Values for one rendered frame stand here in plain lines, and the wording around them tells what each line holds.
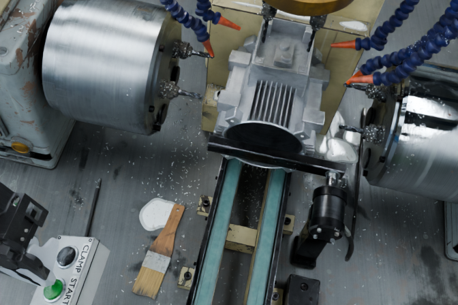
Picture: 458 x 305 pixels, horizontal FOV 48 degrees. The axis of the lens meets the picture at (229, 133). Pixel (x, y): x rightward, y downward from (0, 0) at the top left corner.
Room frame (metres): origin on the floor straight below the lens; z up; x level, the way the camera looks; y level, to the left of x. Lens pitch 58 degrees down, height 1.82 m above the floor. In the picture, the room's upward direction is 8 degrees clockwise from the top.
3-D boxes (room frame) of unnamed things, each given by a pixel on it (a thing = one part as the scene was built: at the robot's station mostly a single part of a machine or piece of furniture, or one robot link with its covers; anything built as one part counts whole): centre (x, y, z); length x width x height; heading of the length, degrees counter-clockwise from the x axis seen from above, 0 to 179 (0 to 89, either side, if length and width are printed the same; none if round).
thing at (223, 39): (0.75, -0.09, 0.97); 0.30 x 0.11 x 0.34; 85
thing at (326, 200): (0.55, -0.24, 0.92); 0.45 x 0.13 x 0.24; 175
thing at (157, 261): (0.35, 0.10, 0.80); 0.21 x 0.05 x 0.01; 169
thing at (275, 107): (0.59, -0.07, 1.01); 0.20 x 0.19 x 0.19; 175
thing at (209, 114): (0.67, 0.03, 0.86); 0.07 x 0.06 x 0.12; 85
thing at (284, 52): (0.63, -0.08, 1.11); 0.12 x 0.11 x 0.07; 175
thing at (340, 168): (0.47, -0.09, 1.01); 0.26 x 0.04 x 0.03; 85
